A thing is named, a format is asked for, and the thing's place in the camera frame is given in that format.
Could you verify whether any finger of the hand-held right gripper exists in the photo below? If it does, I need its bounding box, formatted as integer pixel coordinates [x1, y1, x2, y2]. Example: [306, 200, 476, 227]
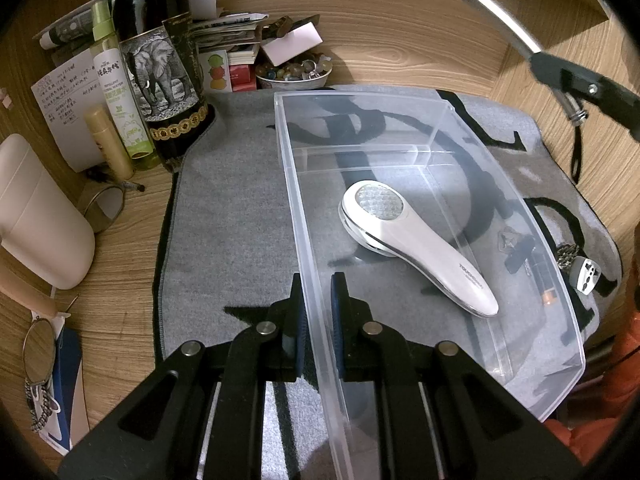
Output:
[531, 52, 640, 143]

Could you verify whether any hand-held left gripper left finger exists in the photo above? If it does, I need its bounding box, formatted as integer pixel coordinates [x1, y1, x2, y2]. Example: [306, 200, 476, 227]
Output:
[57, 273, 310, 480]

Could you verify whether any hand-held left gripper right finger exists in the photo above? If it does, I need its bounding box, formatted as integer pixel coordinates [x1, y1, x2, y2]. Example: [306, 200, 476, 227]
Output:
[329, 272, 587, 480]

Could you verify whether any clear plastic container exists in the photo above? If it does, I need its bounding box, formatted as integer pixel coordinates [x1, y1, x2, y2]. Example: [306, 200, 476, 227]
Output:
[273, 85, 587, 480]

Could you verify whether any white travel adapter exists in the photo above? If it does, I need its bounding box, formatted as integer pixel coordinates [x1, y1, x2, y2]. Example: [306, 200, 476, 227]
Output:
[570, 255, 601, 295]

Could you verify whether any white handheld lint remover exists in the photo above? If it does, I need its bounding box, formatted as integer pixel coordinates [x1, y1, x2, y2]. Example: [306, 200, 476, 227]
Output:
[339, 179, 501, 318]

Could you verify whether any grey mat with black pattern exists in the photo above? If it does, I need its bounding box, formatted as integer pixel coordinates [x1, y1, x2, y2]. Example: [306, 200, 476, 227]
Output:
[152, 83, 626, 480]

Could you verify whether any metal watch band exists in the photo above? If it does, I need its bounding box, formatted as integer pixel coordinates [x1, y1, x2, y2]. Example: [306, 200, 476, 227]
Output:
[555, 242, 581, 269]

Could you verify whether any blue booklet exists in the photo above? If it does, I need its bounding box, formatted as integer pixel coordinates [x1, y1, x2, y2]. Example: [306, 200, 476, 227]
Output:
[37, 327, 91, 456]

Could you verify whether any white bowl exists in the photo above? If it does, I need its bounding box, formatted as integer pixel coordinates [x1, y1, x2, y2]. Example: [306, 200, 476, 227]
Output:
[255, 67, 333, 92]

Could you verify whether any bowl of small items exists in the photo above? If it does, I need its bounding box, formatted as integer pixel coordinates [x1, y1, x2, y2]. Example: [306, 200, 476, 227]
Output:
[256, 55, 332, 82]

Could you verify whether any small red box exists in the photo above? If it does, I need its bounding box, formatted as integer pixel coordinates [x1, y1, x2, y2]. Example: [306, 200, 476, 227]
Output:
[229, 62, 257, 92]

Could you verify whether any round metal-rimmed mirror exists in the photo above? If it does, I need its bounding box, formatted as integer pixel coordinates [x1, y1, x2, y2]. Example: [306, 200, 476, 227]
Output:
[22, 320, 57, 386]

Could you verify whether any person's orange clothing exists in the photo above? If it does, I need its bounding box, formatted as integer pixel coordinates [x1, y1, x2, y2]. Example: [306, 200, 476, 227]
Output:
[542, 305, 640, 467]

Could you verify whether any yellow cylindrical tube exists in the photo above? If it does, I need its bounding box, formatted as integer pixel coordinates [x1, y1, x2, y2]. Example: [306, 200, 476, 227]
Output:
[83, 107, 135, 181]

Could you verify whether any fruit sticker card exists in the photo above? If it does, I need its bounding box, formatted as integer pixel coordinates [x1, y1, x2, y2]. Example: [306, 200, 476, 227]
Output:
[199, 50, 232, 92]

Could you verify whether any dark wine bottle elephant label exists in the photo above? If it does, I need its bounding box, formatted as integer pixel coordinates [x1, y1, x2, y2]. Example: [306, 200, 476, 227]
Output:
[111, 0, 217, 172]

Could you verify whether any beige wooden stick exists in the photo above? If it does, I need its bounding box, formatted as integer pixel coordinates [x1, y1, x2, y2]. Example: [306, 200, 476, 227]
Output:
[0, 256, 56, 319]

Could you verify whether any green spray bottle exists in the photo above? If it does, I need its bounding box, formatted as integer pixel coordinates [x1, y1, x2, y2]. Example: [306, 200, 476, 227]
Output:
[89, 0, 163, 172]

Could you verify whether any cream rounded plastic case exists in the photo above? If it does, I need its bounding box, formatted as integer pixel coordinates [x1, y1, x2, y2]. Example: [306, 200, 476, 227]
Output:
[0, 133, 96, 291]

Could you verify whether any white blank card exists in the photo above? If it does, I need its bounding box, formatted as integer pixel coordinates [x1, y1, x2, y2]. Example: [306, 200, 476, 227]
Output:
[261, 22, 323, 64]

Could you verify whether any pile of printed leaflets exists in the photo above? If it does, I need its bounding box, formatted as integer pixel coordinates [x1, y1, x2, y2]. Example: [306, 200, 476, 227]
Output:
[192, 12, 273, 54]

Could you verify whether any handwritten paper note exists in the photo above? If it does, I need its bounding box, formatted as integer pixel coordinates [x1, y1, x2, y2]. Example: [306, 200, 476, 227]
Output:
[31, 52, 109, 172]

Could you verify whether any metal bead chain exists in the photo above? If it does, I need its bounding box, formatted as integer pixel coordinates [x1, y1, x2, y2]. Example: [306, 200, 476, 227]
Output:
[25, 380, 64, 434]

